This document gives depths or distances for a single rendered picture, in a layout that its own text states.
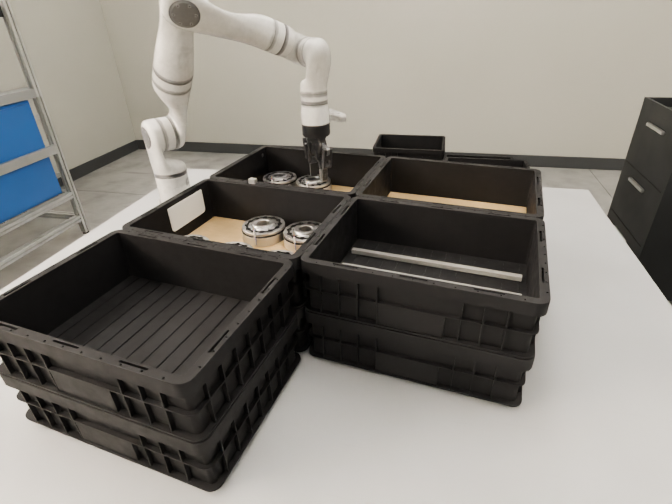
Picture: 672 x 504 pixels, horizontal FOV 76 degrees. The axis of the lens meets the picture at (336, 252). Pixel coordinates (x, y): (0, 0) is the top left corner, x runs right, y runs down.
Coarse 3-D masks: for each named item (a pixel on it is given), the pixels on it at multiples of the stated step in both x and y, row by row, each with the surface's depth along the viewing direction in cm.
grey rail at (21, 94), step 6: (12, 90) 240; (18, 90) 239; (24, 90) 239; (30, 90) 242; (0, 96) 226; (6, 96) 229; (12, 96) 232; (18, 96) 236; (24, 96) 239; (30, 96) 243; (36, 96) 246; (0, 102) 226; (6, 102) 229; (12, 102) 233
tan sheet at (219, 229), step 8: (216, 216) 114; (208, 224) 110; (216, 224) 110; (224, 224) 110; (232, 224) 109; (240, 224) 109; (192, 232) 106; (200, 232) 106; (208, 232) 106; (216, 232) 106; (224, 232) 106; (232, 232) 106; (240, 232) 105; (216, 240) 102; (224, 240) 102; (232, 240) 102; (240, 240) 102; (256, 248) 98; (264, 248) 98; (272, 248) 98; (280, 248) 98
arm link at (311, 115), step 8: (304, 112) 111; (312, 112) 110; (320, 112) 110; (328, 112) 112; (336, 112) 115; (304, 120) 112; (312, 120) 111; (320, 120) 111; (328, 120) 113; (336, 120) 114; (344, 120) 114
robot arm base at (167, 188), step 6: (186, 174) 127; (156, 180) 124; (162, 180) 123; (168, 180) 123; (174, 180) 123; (180, 180) 125; (186, 180) 127; (162, 186) 124; (168, 186) 124; (174, 186) 124; (180, 186) 125; (186, 186) 127; (162, 192) 125; (168, 192) 125; (174, 192) 125; (162, 198) 126; (168, 198) 126
